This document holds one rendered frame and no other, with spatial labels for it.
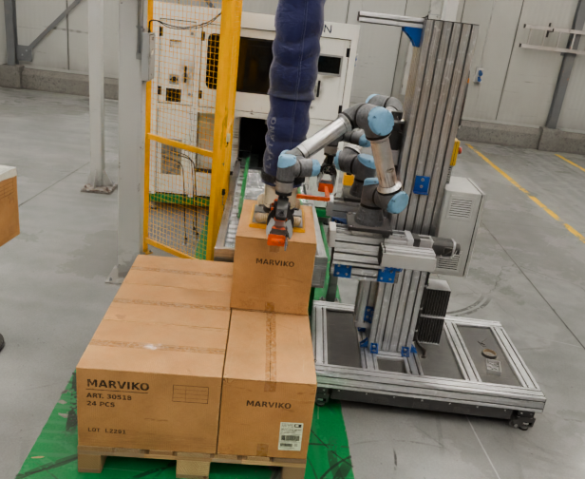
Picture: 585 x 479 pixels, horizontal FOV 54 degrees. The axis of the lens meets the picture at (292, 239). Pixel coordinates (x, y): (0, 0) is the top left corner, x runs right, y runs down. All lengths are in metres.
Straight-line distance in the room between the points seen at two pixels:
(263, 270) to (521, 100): 10.46
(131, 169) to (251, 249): 1.61
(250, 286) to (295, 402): 0.68
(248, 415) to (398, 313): 1.17
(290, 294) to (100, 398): 1.02
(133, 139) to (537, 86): 9.99
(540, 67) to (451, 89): 9.95
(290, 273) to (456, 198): 0.94
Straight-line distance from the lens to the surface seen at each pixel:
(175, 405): 2.60
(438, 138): 3.05
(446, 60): 3.01
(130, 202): 4.31
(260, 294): 2.96
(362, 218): 2.93
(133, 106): 4.14
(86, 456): 2.84
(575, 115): 13.34
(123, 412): 2.66
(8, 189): 3.55
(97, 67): 6.37
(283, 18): 2.86
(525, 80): 12.87
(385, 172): 2.72
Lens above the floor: 1.96
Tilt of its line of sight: 21 degrees down
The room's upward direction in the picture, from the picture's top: 7 degrees clockwise
